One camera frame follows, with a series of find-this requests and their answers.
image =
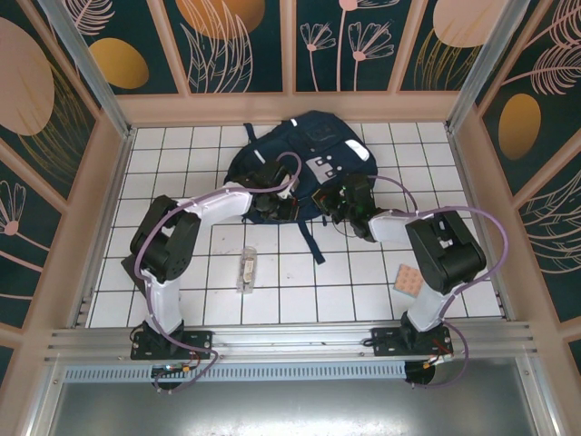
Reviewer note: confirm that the wall panel pink flowers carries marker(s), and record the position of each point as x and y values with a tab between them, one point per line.
327	72

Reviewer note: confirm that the aluminium mounting rail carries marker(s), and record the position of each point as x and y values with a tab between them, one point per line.
290	338

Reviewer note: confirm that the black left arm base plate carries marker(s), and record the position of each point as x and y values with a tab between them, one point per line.
199	340

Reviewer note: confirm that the aluminium side rail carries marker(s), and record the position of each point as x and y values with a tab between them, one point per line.
482	227
103	231

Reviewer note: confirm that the navy blue school backpack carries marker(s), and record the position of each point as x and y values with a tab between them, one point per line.
318	136

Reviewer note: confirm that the aluminium corner post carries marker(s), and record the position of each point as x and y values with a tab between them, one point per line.
88	68
481	68

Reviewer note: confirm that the wall panel orange disc leaves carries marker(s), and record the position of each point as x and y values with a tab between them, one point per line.
218	18

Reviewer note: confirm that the wall panel pink leaf fronds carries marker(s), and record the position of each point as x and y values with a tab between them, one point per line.
554	236

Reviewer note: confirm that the pink waffle sponge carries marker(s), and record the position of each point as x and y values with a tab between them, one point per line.
407	280

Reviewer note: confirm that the grey metal plate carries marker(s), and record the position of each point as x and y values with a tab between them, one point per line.
290	409

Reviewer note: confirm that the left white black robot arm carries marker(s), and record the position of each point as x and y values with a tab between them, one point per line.
163	300

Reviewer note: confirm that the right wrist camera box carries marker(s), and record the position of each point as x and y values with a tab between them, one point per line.
358	186

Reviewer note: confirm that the wall panel pink feather leaf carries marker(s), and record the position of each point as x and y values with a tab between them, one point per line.
558	27

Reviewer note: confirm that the small green circuit board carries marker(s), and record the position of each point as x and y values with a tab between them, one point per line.
170	368

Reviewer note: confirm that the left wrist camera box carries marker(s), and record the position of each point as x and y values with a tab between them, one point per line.
270	175

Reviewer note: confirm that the wall panel tall orange oval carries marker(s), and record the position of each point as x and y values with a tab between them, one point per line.
519	127

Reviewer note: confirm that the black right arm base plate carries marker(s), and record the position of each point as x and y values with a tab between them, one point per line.
386	340

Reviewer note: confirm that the transparent plastic pencil case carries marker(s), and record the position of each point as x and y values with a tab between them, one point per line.
247	272

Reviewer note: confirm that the wall panel pink curved lines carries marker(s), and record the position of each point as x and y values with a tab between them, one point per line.
18	290

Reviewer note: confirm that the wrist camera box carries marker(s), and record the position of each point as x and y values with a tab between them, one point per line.
270	175
358	186

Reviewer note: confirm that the wall panel single pink flower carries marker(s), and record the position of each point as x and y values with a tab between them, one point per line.
27	227

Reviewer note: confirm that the wall panel large peach disc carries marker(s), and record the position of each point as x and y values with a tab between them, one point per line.
22	77

